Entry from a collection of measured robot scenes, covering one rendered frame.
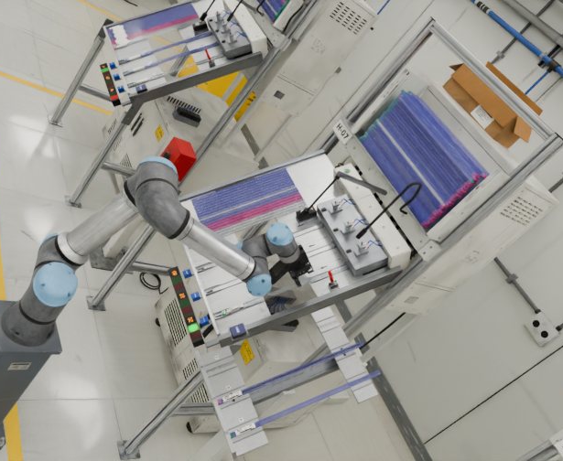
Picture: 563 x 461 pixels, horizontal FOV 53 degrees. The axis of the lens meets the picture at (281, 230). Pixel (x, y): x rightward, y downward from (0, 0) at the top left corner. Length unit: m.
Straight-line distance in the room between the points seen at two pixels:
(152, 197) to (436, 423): 2.63
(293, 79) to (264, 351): 1.58
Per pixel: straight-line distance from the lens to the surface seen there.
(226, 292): 2.07
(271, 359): 2.25
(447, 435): 3.67
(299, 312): 2.01
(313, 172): 2.40
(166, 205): 1.50
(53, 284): 1.69
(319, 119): 4.72
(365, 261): 2.04
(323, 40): 3.14
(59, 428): 2.41
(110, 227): 1.69
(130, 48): 3.31
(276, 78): 3.14
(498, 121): 2.41
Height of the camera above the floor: 1.94
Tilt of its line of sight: 26 degrees down
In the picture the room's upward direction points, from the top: 42 degrees clockwise
